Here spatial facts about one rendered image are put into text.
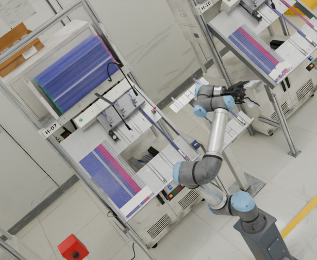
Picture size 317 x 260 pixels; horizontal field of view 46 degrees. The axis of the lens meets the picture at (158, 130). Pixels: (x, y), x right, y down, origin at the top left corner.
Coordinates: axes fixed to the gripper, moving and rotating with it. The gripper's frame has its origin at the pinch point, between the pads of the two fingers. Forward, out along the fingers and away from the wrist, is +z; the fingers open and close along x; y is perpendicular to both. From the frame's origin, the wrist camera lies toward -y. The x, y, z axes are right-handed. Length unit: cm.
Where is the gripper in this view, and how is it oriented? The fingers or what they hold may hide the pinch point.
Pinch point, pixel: (261, 93)
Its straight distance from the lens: 207.2
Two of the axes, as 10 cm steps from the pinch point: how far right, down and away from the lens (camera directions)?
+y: -3.6, 5.3, -7.7
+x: -1.2, -8.4, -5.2
